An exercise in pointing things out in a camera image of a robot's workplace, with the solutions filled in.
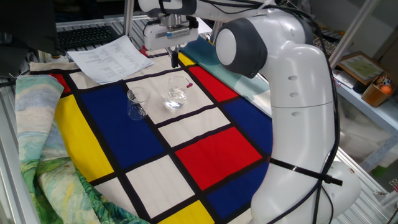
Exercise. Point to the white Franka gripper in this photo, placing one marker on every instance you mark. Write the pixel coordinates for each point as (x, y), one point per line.
(150, 42)

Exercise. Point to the glass dropper with red bulb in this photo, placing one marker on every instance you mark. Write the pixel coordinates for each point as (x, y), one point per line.
(189, 84)

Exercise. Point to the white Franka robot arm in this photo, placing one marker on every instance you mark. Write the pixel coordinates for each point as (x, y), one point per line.
(298, 130)

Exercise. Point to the teal and white cloth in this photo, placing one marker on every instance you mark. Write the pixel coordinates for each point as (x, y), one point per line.
(205, 56)

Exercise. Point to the glass beaker with water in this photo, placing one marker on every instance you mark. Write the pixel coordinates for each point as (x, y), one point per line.
(175, 99)

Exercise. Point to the empty printed glass beaker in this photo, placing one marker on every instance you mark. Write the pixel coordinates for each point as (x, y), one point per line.
(138, 115)

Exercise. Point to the printed white paper sheets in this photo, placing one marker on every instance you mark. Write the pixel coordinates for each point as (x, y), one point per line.
(109, 59)

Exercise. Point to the black computer keyboard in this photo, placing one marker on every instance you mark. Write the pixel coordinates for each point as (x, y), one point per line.
(87, 35)

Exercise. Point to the Mondrian colour block cloth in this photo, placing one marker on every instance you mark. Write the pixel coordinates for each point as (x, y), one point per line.
(217, 155)

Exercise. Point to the green painting print cloth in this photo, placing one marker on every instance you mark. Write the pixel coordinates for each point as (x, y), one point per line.
(34, 102)

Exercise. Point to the black monitor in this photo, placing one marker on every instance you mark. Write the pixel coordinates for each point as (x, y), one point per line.
(25, 25)

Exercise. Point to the slanted aluminium strut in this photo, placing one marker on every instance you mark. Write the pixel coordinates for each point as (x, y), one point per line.
(354, 34)

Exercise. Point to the wooden cup with balls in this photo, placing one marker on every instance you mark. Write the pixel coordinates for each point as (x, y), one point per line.
(373, 96)

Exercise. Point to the silver wrist camera blue caps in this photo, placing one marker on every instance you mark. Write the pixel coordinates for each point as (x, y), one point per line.
(174, 32)

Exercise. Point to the aluminium frame post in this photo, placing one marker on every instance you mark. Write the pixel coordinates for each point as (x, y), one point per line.
(128, 18)

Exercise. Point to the wooden picture frame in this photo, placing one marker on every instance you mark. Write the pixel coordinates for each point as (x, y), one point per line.
(360, 67)

